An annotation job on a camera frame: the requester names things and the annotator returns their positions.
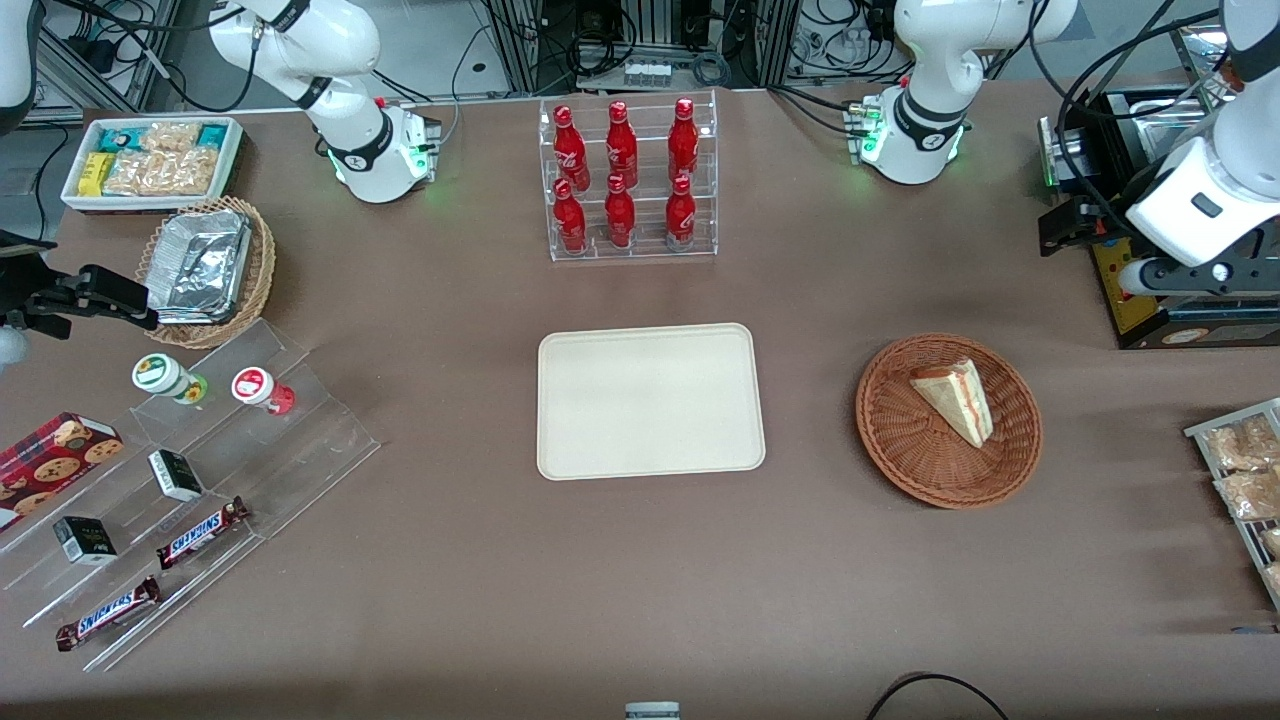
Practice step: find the clear acrylic bottle rack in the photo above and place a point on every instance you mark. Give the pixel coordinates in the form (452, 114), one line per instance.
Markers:
(650, 252)

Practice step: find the Snickers chocolate bar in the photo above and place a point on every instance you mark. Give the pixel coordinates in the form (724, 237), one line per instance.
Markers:
(200, 533)
(108, 613)

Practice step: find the red lid yogurt cup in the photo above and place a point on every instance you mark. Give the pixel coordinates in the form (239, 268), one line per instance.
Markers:
(253, 385)

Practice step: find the small black carton box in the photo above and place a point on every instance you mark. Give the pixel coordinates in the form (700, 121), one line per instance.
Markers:
(85, 540)
(178, 477)

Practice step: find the triangular sandwich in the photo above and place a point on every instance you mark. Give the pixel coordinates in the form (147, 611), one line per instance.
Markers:
(955, 400)

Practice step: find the yellow snack packet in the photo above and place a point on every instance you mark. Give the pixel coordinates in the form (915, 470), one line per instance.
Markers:
(95, 173)

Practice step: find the teal snack packet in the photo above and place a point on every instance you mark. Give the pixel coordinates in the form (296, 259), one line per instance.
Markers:
(118, 138)
(212, 134)

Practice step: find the clear pastry bag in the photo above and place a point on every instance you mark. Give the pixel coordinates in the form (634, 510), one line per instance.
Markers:
(1250, 495)
(1240, 445)

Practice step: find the clear acrylic stepped display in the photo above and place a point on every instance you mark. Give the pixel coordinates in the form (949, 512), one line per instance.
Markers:
(320, 440)

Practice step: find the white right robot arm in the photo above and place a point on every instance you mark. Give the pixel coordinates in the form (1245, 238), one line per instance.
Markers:
(350, 40)

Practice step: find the stack of foil trays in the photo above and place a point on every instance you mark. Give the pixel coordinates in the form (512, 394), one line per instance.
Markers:
(200, 265)

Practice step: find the white power strip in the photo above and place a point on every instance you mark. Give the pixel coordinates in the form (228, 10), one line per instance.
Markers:
(648, 73)

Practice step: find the steel warmer pan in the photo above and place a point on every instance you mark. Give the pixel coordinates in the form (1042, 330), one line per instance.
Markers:
(1165, 120)

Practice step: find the red tartan cookie box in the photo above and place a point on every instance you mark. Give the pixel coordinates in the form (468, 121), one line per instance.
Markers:
(50, 465)

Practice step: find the small grey device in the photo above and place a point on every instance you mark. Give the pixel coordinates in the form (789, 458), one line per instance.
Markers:
(652, 711)

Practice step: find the clear cracker bag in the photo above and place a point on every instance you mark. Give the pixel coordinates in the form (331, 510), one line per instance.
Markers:
(170, 136)
(135, 175)
(190, 170)

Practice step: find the white plastic snack bin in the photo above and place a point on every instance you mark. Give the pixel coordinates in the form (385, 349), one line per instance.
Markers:
(70, 195)

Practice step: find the light wicker basket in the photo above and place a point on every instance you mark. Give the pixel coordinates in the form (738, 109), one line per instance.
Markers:
(265, 265)

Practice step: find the brown round wicker basket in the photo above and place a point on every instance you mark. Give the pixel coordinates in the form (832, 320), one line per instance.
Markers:
(900, 440)

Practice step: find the green lid yogurt cup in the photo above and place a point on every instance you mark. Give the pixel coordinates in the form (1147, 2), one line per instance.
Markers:
(160, 373)

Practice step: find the cream plastic tray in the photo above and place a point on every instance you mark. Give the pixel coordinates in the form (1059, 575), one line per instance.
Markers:
(650, 400)

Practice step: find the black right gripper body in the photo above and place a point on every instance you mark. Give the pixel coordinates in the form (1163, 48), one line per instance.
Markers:
(30, 297)

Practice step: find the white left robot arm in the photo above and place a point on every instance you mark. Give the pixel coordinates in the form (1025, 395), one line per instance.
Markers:
(930, 60)

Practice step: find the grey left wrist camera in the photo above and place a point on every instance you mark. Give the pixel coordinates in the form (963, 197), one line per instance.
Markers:
(1140, 278)

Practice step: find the black food warmer machine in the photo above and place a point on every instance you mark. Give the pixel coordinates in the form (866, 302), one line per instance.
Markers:
(1135, 310)

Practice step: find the red cola bottle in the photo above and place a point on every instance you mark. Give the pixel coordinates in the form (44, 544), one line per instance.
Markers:
(680, 212)
(621, 145)
(569, 220)
(619, 215)
(683, 140)
(567, 145)

